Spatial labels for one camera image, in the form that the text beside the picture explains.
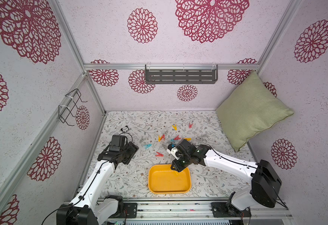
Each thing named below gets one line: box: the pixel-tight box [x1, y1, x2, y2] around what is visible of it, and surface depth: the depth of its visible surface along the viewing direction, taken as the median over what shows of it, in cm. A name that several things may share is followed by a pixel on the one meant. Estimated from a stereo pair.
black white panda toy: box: [120, 125, 129, 133], surface depth 108 cm
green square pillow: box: [216, 70, 295, 153], surface depth 88 cm
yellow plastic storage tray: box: [148, 164, 192, 195], surface depth 84 cm
